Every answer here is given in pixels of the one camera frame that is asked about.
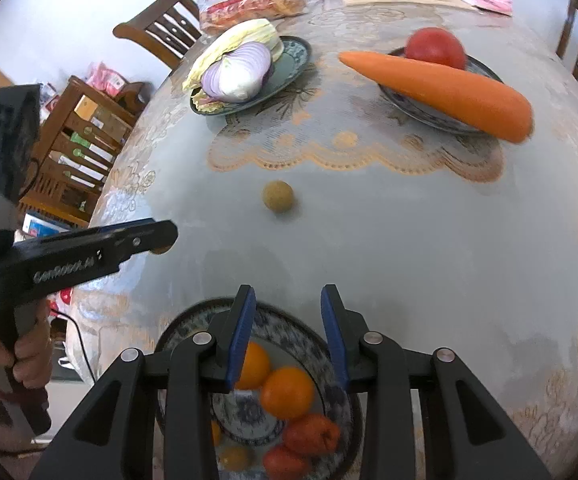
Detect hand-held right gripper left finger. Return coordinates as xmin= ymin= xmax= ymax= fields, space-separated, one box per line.
xmin=29 ymin=284 xmax=257 ymax=480

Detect small red apple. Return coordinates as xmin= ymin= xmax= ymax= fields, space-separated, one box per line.
xmin=282 ymin=412 xmax=341 ymax=457
xmin=263 ymin=444 xmax=314 ymax=480

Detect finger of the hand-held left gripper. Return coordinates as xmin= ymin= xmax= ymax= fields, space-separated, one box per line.
xmin=69 ymin=218 xmax=157 ymax=242
xmin=96 ymin=220 xmax=179 ymax=267

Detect halved red onion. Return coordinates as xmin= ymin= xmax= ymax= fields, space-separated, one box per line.
xmin=201 ymin=41 xmax=273 ymax=102

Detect person's left hand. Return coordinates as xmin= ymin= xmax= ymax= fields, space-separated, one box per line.
xmin=0 ymin=300 xmax=55 ymax=391

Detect black cable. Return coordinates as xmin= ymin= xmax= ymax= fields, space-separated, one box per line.
xmin=49 ymin=312 xmax=97 ymax=386

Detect small blue patterned plate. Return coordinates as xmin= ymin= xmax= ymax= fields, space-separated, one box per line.
xmin=190 ymin=35 xmax=314 ymax=117
xmin=378 ymin=46 xmax=504 ymax=135

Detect wooden shelf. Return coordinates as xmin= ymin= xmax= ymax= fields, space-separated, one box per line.
xmin=16 ymin=76 xmax=155 ymax=228

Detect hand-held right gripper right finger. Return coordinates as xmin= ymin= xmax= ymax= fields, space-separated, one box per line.
xmin=320 ymin=284 xmax=552 ymax=480

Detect pink packets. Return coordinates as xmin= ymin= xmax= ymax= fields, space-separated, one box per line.
xmin=86 ymin=61 xmax=125 ymax=96

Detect blue cardboard box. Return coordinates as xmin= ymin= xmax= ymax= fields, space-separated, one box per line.
xmin=23 ymin=214 xmax=70 ymax=238

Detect large red tomato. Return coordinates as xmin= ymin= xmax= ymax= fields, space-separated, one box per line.
xmin=405 ymin=27 xmax=468 ymax=71

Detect red printed plastic bag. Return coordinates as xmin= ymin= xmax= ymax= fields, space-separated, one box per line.
xmin=198 ymin=0 xmax=310 ymax=36

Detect orange carrot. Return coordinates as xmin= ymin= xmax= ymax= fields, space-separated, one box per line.
xmin=339 ymin=51 xmax=534 ymax=143

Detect large blue floral plate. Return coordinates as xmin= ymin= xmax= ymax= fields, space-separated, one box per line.
xmin=153 ymin=297 xmax=365 ymax=480

